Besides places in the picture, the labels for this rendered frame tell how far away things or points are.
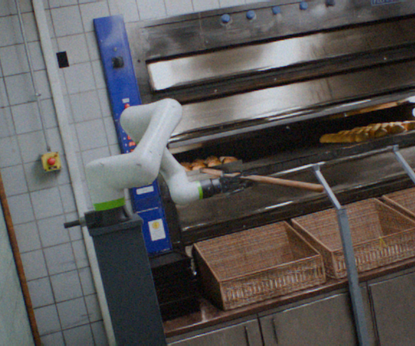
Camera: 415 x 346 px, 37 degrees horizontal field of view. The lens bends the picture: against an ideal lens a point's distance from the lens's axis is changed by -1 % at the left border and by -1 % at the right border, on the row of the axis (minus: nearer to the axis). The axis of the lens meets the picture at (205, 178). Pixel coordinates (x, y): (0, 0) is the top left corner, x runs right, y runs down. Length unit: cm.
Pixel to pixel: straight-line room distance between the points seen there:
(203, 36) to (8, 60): 106
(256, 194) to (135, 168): 143
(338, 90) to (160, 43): 109
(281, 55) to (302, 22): 24
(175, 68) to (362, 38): 115
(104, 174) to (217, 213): 129
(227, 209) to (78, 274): 89
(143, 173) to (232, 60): 144
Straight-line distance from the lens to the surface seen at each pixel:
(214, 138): 338
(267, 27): 371
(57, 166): 334
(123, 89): 342
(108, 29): 346
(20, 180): 342
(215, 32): 361
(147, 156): 233
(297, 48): 375
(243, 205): 359
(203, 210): 354
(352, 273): 323
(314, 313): 325
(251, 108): 360
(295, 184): 251
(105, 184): 239
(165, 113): 260
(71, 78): 343
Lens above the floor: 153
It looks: 6 degrees down
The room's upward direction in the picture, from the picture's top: 12 degrees counter-clockwise
